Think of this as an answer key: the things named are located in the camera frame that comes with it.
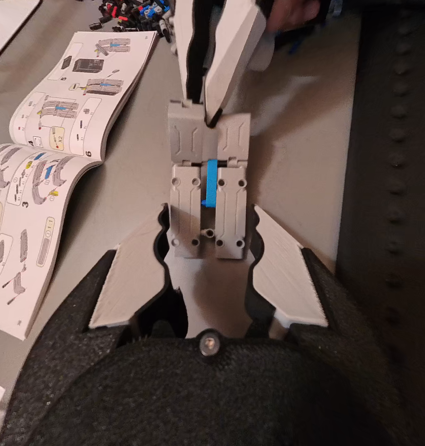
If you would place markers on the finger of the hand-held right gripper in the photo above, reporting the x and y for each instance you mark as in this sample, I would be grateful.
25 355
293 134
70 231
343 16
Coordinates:
183 52
233 52

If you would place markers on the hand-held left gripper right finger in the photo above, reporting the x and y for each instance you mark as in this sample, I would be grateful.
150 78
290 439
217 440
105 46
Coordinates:
289 278

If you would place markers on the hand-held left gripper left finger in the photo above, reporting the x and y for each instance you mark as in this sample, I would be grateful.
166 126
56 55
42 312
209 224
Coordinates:
128 278

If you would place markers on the grey blue toy assembly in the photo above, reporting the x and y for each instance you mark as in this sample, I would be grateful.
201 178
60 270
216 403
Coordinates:
233 209

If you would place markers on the person's right hand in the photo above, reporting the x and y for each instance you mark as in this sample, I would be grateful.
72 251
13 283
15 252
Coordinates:
292 12

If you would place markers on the pile of toy bricks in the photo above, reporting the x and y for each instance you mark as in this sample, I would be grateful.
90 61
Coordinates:
135 17

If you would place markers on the open instruction booklet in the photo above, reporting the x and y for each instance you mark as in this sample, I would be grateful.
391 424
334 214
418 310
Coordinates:
41 191

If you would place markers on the white paper sheet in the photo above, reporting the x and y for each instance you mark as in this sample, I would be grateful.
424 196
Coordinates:
6 24

